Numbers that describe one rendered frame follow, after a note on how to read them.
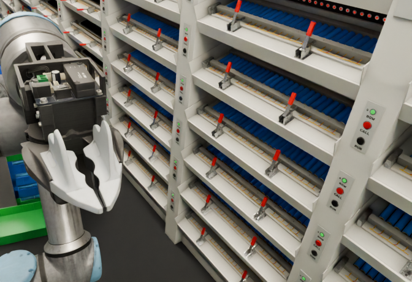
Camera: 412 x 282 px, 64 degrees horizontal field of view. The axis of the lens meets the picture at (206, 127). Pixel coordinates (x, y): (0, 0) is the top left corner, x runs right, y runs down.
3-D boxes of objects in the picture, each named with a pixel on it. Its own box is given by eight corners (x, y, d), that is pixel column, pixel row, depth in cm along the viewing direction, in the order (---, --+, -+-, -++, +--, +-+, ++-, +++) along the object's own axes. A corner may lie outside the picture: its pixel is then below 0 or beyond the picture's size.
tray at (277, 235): (295, 264, 106) (295, 251, 99) (185, 165, 144) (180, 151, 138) (333, 224, 113) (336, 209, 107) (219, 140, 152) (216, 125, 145)
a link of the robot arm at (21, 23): (64, 65, 56) (56, 5, 51) (83, 97, 47) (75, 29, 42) (0, 73, 51) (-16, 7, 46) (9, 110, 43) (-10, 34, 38)
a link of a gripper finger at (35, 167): (29, 184, 26) (15, 129, 32) (32, 198, 27) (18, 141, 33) (89, 169, 29) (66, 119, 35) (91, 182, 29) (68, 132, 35)
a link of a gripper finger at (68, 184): (53, 174, 21) (30, 108, 28) (64, 235, 24) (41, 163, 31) (100, 162, 23) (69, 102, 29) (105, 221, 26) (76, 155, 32)
